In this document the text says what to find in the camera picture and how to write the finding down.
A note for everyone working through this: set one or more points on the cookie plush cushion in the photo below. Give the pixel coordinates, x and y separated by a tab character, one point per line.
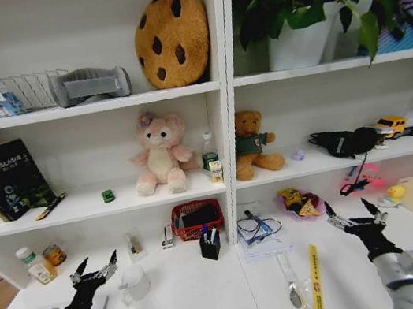
170	38

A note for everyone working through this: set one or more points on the brown teddy bear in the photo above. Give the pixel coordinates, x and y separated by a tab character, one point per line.
253	146

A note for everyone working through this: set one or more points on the black case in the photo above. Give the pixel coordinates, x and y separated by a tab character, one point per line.
200	215

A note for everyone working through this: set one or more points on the yellow toy truck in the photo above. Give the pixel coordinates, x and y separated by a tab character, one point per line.
391	126

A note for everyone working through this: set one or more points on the small white box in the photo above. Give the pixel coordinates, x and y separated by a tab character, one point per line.
167	237

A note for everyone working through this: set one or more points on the small purple clip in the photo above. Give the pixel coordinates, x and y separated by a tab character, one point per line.
298	155

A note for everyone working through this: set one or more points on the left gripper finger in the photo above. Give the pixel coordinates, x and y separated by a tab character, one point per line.
79	272
108	264

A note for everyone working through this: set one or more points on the clear plastic box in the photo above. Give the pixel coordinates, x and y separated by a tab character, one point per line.
136	245

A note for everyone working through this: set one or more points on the yellow chopstick packet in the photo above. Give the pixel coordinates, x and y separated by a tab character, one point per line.
316	283

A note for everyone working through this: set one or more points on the white mug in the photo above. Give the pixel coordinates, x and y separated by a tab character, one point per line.
135	283

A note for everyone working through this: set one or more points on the spoon in clear wrapper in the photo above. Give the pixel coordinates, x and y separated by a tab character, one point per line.
294	287

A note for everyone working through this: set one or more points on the pink toy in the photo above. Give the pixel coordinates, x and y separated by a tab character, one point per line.
370	177

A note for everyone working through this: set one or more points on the black book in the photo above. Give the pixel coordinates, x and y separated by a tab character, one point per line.
6	177

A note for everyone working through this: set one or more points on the blue purple gift bag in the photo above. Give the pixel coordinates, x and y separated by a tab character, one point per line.
407	19

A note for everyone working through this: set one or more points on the pink plush cat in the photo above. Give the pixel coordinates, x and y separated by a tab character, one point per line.
160	154

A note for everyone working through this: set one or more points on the blue pen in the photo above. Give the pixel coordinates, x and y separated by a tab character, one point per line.
205	232

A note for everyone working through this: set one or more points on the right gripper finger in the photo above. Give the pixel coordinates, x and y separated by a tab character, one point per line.
377	216
337	219

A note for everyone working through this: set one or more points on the yellow rubber duck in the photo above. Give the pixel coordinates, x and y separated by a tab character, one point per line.
394	195

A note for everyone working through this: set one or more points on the red plastic basket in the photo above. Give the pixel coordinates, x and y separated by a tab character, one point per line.
200	231

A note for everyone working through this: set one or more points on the orange juice bottle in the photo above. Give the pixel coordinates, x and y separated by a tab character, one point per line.
38	266

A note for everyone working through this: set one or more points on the green glass bottle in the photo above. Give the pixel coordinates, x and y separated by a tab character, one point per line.
209	154

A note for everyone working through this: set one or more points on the white plant pot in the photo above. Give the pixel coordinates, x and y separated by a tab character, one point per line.
299	46

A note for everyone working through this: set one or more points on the yellow tin can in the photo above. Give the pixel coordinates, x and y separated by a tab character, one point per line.
54	255

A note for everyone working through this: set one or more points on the stack of white papers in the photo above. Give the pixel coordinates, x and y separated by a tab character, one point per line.
265	250

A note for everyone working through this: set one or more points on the small yellow drink carton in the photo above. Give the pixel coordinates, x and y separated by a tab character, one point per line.
216	172

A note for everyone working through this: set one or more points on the white shelf unit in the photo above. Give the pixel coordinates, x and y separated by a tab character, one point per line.
220	60

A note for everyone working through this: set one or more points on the black pen holder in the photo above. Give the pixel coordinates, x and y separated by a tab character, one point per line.
210	248

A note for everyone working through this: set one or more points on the green toy car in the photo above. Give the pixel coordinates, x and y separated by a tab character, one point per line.
108	196

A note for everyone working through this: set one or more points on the black and yellow pen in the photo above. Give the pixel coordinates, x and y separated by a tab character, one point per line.
51	206

